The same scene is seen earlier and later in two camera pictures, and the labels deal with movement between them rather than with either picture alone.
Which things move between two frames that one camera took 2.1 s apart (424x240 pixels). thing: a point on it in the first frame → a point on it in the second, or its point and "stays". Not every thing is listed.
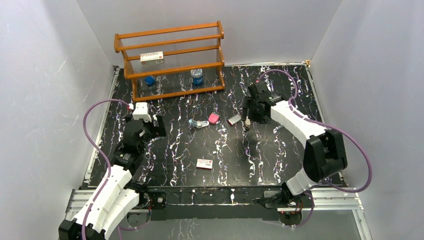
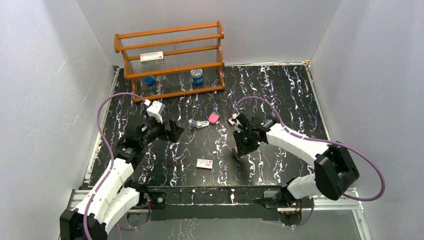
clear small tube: (198, 124) stays
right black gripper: (248, 103) → (241, 148)
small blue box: (149, 80) stays
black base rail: (209, 203) stays
